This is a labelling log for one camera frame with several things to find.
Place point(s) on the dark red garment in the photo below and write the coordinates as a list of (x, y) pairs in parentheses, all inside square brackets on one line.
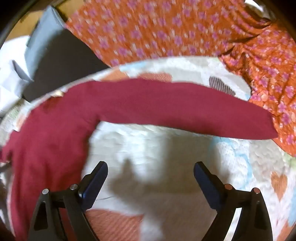
[(143, 104)]

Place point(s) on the white paper bag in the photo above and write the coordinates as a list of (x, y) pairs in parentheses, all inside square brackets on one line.
[(10, 76)]

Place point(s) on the orange floral blanket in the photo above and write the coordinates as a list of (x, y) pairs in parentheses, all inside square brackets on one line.
[(175, 30)]

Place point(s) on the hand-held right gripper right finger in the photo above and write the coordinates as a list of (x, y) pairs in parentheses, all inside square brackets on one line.
[(204, 179)]

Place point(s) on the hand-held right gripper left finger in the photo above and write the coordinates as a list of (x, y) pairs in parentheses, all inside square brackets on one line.
[(96, 179)]

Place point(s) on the white heart-print quilt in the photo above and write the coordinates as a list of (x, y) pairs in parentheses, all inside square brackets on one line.
[(166, 162)]

